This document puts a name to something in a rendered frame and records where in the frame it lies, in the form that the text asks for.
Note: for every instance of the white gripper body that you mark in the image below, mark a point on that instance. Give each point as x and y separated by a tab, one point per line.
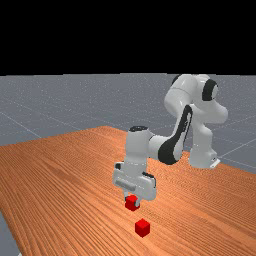
133	183

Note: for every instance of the red cube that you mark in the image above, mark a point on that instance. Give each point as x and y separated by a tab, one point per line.
130	204
142	228

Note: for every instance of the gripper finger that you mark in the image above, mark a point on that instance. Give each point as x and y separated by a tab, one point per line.
137	200
124	193

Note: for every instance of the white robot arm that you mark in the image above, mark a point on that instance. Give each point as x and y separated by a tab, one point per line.
196	110

